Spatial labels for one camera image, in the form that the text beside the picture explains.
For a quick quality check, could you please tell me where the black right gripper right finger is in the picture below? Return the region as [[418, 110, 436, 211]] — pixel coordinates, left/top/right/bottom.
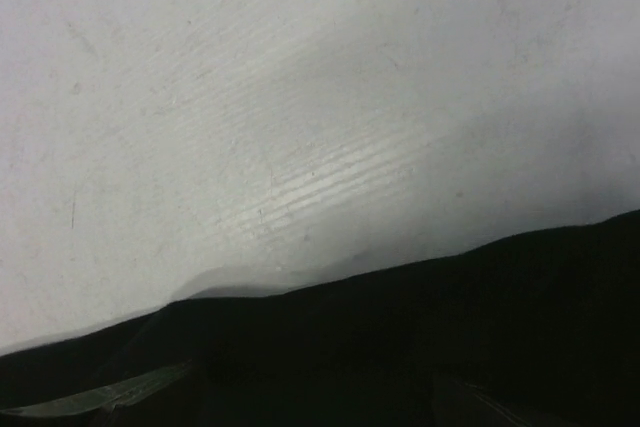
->
[[432, 374, 579, 427]]

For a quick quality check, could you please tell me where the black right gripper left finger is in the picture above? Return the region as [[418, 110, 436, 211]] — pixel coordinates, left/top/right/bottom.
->
[[1, 360, 193, 426]]

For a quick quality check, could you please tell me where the black t shirt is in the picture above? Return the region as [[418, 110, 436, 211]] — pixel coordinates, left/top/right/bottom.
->
[[1, 212, 639, 426]]

